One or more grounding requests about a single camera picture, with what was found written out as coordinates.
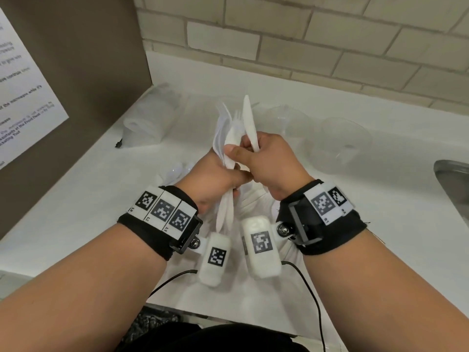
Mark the person's left hand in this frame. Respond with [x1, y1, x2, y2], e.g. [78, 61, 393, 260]
[175, 151, 254, 215]

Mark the person's right hand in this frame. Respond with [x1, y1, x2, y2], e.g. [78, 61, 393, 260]
[222, 131, 317, 202]

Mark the pile of white plastic cutlery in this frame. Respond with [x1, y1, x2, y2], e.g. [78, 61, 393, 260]
[156, 161, 281, 231]

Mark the white plastic knife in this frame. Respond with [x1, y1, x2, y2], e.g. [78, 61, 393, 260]
[242, 94, 261, 153]

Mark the person's right forearm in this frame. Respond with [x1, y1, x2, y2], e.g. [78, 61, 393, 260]
[302, 229, 469, 352]

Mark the person's left forearm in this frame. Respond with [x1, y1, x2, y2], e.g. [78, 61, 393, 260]
[0, 223, 169, 352]

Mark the sleeve of stacked clear cups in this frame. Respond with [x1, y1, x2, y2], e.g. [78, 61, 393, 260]
[123, 83, 184, 148]

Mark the person's black shirt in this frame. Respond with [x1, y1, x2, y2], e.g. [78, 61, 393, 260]
[124, 322, 305, 352]

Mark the black patterned bag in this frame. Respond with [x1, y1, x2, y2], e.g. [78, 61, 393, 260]
[121, 306, 182, 341]

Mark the stainless steel sink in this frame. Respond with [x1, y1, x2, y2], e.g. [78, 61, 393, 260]
[433, 159, 469, 226]

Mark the white paper notice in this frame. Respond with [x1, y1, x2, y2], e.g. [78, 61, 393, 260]
[0, 7, 70, 171]

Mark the black left wrist strap with markers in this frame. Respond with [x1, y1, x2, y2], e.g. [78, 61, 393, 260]
[117, 185, 204, 262]

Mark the black wrist strap with markers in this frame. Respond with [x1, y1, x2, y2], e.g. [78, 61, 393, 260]
[275, 179, 368, 256]
[117, 185, 204, 262]

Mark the black right wrist strap with markers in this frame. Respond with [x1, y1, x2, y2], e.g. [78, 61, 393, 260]
[275, 179, 368, 256]

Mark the black left camera cable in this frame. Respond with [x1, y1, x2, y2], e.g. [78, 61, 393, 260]
[146, 269, 198, 297]

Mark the black camera cable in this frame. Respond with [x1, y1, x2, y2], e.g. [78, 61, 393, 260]
[146, 269, 198, 297]
[281, 261, 327, 352]

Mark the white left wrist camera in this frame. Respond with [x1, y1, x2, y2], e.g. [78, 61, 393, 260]
[197, 232, 232, 288]

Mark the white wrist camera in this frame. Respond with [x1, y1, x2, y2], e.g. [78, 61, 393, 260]
[240, 215, 283, 280]
[197, 232, 232, 288]

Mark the black right camera cable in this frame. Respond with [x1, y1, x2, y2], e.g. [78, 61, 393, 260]
[281, 261, 327, 352]

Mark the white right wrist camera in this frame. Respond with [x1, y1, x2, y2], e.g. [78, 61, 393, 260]
[240, 215, 283, 280]

